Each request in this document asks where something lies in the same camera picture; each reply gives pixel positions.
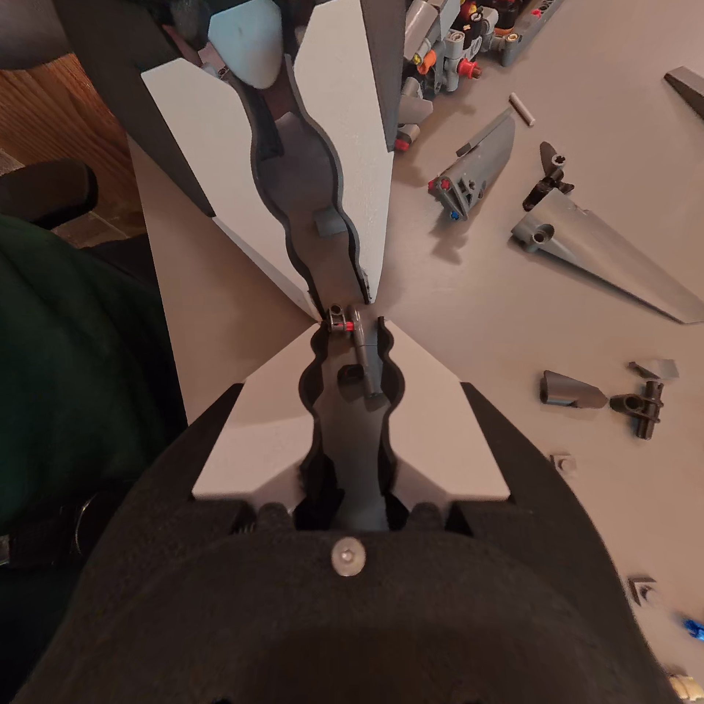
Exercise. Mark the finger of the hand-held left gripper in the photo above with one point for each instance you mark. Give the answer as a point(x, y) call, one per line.
point(352, 110)
point(209, 137)

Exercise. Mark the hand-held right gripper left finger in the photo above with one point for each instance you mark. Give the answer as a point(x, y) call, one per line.
point(258, 440)

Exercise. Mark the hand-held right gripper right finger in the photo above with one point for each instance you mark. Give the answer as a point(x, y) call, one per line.
point(440, 440)

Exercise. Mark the dark grey lego axle connector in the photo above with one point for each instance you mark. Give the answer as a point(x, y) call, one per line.
point(369, 363)

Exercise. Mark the grey lego bush with red axle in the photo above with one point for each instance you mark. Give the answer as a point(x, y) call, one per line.
point(340, 322)

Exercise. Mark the small light grey lego block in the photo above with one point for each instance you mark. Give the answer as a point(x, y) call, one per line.
point(329, 223)

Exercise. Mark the multicoloured lego model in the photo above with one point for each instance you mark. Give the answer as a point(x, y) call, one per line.
point(456, 49)

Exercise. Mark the small grey lego plate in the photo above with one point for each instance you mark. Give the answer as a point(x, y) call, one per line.
point(564, 463)

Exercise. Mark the grey lego panel assembly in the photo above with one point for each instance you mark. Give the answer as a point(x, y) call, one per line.
point(478, 165)

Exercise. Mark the dark grey curved lego piece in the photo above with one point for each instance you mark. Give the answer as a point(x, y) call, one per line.
point(569, 390)

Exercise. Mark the short light grey lego axle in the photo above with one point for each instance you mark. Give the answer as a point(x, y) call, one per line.
point(521, 109)

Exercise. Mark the black lego pin connector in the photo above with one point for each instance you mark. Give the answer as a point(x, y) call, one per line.
point(638, 407)

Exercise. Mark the small light grey lego panel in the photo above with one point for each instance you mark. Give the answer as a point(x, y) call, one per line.
point(657, 368)

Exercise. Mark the large grey lego panel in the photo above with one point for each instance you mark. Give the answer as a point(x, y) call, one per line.
point(594, 242)

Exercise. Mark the small grey lego stud piece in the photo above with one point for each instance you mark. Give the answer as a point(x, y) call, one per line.
point(643, 591)

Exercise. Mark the blue lego pin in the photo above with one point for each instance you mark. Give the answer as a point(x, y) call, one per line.
point(694, 628)

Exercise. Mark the dark grey lego wedge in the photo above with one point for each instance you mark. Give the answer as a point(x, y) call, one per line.
point(687, 88)

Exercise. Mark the tan lego piece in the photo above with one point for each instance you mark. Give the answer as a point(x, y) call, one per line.
point(687, 685)

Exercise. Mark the wooden cabinet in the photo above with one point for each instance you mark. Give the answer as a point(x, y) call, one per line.
point(55, 104)

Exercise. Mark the black chair armrest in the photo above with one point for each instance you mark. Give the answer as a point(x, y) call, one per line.
point(44, 190)

